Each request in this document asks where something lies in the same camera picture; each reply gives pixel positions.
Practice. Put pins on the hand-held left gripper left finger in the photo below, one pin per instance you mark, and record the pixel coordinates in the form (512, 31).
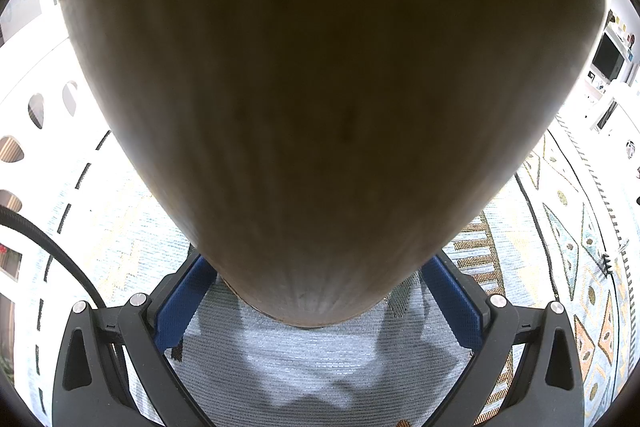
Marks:
(180, 307)

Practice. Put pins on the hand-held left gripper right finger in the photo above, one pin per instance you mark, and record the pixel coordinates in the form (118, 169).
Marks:
(452, 307)

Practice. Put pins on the bamboo utensil holder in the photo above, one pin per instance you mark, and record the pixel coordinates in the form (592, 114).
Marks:
(325, 107)

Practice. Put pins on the patterned blue tablecloth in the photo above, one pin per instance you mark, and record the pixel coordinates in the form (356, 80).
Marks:
(320, 372)

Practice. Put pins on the white dining chair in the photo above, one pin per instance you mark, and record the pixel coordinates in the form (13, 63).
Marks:
(627, 107)
(52, 142)

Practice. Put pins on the black television screen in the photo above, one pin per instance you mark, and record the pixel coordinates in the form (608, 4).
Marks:
(607, 57)

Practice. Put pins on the white media cabinet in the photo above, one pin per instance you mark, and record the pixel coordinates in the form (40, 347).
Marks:
(617, 19)

